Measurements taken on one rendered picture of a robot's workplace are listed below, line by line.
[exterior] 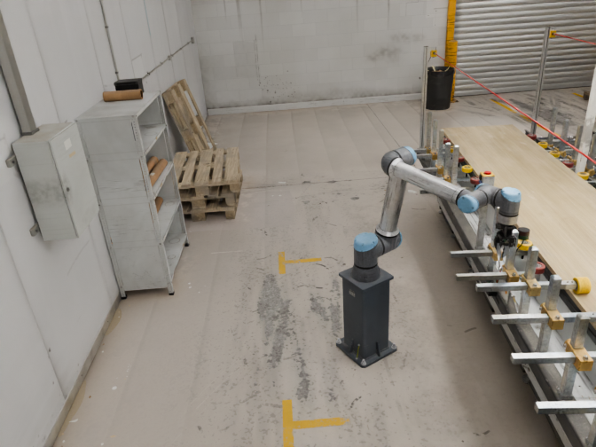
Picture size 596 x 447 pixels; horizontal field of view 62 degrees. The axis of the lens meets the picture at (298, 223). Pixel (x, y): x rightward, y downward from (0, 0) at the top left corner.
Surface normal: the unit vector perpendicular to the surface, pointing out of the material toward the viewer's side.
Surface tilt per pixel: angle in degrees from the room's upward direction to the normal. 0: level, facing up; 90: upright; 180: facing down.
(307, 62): 90
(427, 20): 90
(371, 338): 90
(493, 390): 0
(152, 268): 90
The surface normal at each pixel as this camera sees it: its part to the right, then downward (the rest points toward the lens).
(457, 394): -0.07, -0.89
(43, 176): 0.05, 0.44
